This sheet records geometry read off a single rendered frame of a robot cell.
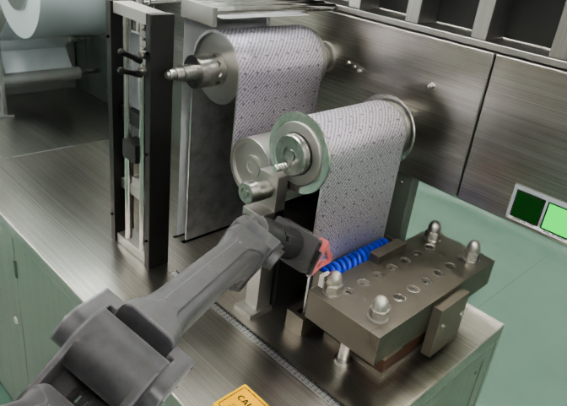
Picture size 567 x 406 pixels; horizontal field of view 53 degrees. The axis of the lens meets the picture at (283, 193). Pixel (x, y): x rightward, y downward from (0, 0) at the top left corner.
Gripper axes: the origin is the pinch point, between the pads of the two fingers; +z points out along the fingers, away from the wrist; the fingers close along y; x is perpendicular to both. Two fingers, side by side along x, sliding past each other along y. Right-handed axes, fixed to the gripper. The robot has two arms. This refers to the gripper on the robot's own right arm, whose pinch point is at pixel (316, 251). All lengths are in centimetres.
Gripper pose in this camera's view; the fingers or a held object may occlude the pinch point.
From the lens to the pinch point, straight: 107.1
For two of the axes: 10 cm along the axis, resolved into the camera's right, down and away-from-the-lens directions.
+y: 7.0, 3.8, -6.1
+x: 4.5, -8.9, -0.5
